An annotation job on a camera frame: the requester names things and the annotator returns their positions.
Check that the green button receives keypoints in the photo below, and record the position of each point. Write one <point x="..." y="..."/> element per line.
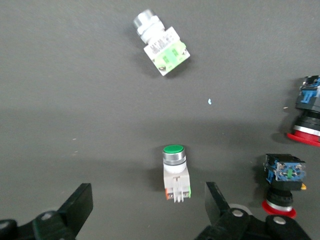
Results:
<point x="162" y="47"/>
<point x="176" y="175"/>

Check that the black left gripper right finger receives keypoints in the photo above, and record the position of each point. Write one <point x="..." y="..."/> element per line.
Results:
<point x="217" y="210"/>

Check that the tiny pale scrap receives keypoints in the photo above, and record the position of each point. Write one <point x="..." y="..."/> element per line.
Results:
<point x="210" y="101"/>

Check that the red push button, black body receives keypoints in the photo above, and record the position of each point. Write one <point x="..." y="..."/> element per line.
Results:
<point x="310" y="120"/>
<point x="285" y="172"/>

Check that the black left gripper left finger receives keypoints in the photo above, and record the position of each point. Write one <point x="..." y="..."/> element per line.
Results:
<point x="75" y="210"/>

